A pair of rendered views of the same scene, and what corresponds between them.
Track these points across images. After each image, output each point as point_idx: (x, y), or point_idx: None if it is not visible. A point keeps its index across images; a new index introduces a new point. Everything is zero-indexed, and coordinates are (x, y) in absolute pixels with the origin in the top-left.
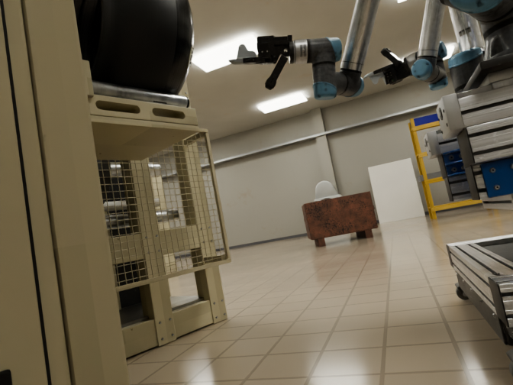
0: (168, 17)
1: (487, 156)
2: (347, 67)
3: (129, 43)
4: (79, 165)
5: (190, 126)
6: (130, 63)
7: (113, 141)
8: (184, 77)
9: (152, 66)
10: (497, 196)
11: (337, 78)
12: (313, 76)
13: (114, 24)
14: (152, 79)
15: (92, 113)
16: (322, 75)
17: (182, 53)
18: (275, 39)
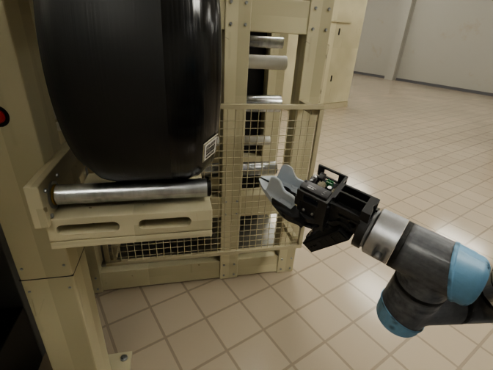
0: (147, 120)
1: None
2: (488, 298)
3: (89, 161)
4: None
5: (197, 233)
6: (103, 173)
7: None
8: (202, 167)
9: (138, 172)
10: None
11: (432, 321)
12: (387, 285)
13: (64, 134)
14: (147, 178)
15: (53, 241)
16: (397, 308)
17: (184, 157)
18: (342, 195)
